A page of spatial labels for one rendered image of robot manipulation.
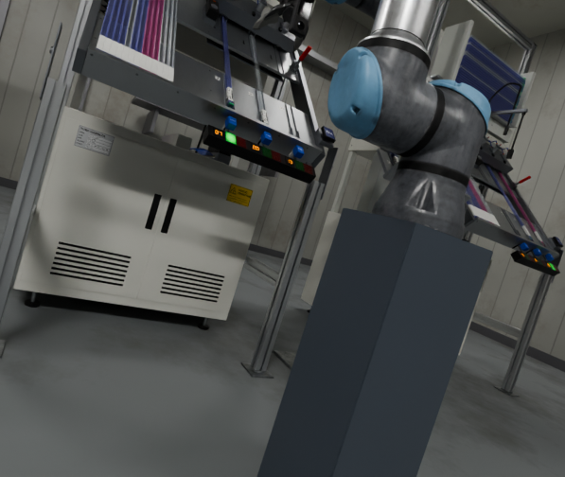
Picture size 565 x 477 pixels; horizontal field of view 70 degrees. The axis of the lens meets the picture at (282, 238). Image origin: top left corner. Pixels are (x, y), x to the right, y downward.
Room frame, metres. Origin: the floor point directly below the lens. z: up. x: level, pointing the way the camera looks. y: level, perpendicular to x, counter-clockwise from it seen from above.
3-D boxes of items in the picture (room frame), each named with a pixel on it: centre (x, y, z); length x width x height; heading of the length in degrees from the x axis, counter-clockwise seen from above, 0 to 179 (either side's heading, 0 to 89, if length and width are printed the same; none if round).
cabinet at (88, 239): (1.64, 0.57, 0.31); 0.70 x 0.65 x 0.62; 120
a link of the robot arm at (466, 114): (0.69, -0.20, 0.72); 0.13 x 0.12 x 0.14; 111
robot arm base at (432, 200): (0.69, -0.21, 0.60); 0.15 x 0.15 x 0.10
